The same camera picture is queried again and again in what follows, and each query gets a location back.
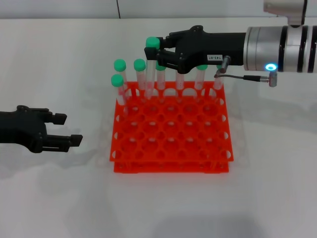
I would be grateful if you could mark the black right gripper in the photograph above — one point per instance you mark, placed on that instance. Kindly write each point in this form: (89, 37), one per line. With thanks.
(215, 47)

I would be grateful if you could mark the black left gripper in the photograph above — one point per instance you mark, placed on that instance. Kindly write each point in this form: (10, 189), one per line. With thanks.
(22, 127)

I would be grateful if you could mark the green capped test tube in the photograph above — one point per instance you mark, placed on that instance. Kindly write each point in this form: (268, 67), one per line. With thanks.
(120, 65)
(117, 80)
(201, 67)
(180, 81)
(161, 79)
(139, 64)
(152, 42)
(218, 84)

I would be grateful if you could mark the orange test tube rack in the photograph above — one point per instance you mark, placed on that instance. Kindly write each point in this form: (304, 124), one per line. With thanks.
(173, 168)

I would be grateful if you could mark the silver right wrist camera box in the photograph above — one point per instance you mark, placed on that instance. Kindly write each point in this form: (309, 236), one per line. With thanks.
(284, 10)

